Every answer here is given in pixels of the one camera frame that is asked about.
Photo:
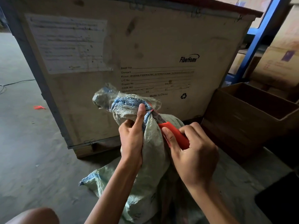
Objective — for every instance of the person's right hand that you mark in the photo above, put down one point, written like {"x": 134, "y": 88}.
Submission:
{"x": 196, "y": 158}

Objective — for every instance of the person's left hand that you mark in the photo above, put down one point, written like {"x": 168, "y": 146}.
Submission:
{"x": 130, "y": 142}

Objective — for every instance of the person's right middle finger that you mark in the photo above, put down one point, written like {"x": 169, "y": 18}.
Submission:
{"x": 198, "y": 130}

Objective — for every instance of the person's right thumb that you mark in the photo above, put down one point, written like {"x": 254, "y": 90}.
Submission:
{"x": 170, "y": 139}

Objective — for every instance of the person's left thumb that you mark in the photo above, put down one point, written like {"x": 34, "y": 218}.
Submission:
{"x": 140, "y": 116}

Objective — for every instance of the pale green woven sack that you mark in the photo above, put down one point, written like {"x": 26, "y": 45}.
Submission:
{"x": 151, "y": 165}

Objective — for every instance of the person's left forearm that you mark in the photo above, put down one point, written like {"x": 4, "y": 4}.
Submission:
{"x": 114, "y": 195}

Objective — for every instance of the person's right forearm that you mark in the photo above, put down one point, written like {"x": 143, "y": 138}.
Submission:
{"x": 210, "y": 205}

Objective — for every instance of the clear plastic liner bag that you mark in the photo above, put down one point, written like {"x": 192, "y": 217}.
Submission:
{"x": 102, "y": 96}

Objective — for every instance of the open brown cardboard box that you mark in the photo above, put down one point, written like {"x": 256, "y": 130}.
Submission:
{"x": 247, "y": 118}

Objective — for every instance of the large plywood shipping crate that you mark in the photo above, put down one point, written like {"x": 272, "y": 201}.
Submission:
{"x": 151, "y": 44}

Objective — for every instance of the small plain cardboard box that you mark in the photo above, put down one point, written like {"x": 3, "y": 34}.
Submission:
{"x": 237, "y": 64}

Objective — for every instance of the red plastic scrap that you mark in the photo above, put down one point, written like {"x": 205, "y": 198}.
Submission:
{"x": 39, "y": 107}

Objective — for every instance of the white paper label sheet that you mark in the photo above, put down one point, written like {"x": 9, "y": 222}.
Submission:
{"x": 67, "y": 44}

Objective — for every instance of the cardboard box with purple label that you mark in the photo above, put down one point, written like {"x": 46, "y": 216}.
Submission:
{"x": 278, "y": 65}

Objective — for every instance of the blue metal shelf rack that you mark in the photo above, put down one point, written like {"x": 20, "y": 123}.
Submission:
{"x": 254, "y": 41}

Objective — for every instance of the pale cardboard box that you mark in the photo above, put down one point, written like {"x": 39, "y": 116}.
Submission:
{"x": 252, "y": 4}

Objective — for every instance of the person's knee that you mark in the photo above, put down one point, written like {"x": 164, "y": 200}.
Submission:
{"x": 35, "y": 216}

